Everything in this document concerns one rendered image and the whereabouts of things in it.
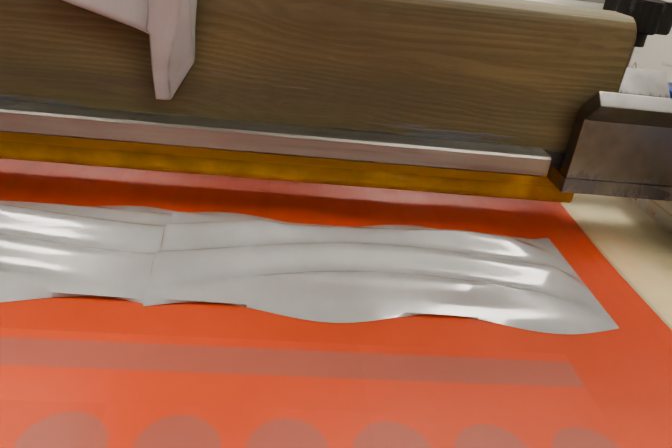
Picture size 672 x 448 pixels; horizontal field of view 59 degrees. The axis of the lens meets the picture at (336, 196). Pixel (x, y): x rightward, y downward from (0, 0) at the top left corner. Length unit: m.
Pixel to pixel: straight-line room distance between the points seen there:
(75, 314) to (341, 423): 0.10
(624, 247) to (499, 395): 0.14
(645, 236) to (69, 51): 0.29
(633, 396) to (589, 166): 0.12
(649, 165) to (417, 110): 0.12
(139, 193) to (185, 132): 0.04
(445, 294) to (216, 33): 0.15
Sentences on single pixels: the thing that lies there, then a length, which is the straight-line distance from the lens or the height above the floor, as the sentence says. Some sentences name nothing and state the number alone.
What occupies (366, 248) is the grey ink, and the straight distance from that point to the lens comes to 0.25.
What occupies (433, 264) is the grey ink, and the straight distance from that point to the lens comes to 0.25.
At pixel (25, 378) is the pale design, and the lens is 0.20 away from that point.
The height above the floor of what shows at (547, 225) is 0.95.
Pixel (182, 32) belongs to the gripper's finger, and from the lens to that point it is 0.25.
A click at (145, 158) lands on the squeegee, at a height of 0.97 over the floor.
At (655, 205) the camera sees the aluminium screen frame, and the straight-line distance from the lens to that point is 0.37.
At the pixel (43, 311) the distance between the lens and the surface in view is 0.22.
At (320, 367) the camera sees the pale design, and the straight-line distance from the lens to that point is 0.20.
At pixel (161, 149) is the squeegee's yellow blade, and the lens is 0.30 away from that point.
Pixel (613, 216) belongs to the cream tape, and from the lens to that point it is 0.36.
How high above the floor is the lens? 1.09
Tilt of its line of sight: 26 degrees down
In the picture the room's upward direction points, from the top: 8 degrees clockwise
